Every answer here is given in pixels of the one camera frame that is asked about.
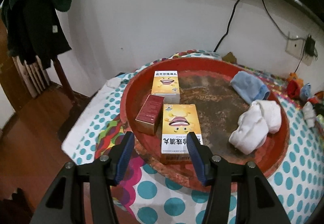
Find round red tray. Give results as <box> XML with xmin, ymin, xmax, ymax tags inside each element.
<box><xmin>120</xmin><ymin>56</ymin><xmax>289</xmax><ymax>192</ymax></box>

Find black adapter cable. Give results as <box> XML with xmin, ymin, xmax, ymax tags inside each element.
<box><xmin>259</xmin><ymin>0</ymin><xmax>319</xmax><ymax>74</ymax></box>

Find blue rolled sock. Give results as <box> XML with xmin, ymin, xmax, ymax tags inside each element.
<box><xmin>299</xmin><ymin>83</ymin><xmax>311</xmax><ymax>102</ymax></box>

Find dark hanging clothes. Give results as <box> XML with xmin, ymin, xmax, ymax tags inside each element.
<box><xmin>1</xmin><ymin>0</ymin><xmax>72</xmax><ymax>69</ymax></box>

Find brown cardboard scrap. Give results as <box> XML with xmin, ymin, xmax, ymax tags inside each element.
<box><xmin>222</xmin><ymin>52</ymin><xmax>237</xmax><ymax>64</ymax></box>

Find polka dot tablecloth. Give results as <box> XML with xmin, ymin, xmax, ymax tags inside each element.
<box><xmin>61</xmin><ymin>49</ymin><xmax>324</xmax><ymax>224</ymax></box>

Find white wall socket plate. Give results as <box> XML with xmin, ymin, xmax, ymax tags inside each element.
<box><xmin>285</xmin><ymin>33</ymin><xmax>313</xmax><ymax>66</ymax></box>

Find light blue sock in tray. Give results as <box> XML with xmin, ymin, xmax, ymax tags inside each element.
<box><xmin>230</xmin><ymin>71</ymin><xmax>270</xmax><ymax>105</ymax></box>

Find small white sock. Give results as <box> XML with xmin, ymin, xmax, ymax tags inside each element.
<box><xmin>302</xmin><ymin>101</ymin><xmax>316</xmax><ymax>128</ymax></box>

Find yellow medicine box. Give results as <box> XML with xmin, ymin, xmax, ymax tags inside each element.
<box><xmin>151</xmin><ymin>71</ymin><xmax>180</xmax><ymax>104</ymax></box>
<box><xmin>160</xmin><ymin>104</ymin><xmax>203</xmax><ymax>164</ymax></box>

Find black power adapter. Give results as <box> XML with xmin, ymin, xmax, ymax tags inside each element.
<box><xmin>304</xmin><ymin>35</ymin><xmax>316</xmax><ymax>57</ymax></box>

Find wooden chair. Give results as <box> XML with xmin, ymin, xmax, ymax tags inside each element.
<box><xmin>0</xmin><ymin>18</ymin><xmax>79</xmax><ymax>113</ymax></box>

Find dark red small box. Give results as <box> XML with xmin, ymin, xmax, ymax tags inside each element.
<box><xmin>135</xmin><ymin>95</ymin><xmax>164</xmax><ymax>135</ymax></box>

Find orange toy animal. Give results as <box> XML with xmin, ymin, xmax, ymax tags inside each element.
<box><xmin>287</xmin><ymin>72</ymin><xmax>304</xmax><ymax>88</ymax></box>

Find large white sock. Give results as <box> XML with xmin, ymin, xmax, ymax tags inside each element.
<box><xmin>228</xmin><ymin>100</ymin><xmax>282</xmax><ymax>155</ymax></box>

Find red sock with embroidery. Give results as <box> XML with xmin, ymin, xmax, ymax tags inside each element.
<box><xmin>286</xmin><ymin>80</ymin><xmax>301</xmax><ymax>100</ymax></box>

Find black TV cable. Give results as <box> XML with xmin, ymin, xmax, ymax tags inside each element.
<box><xmin>212</xmin><ymin>0</ymin><xmax>248</xmax><ymax>53</ymax></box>

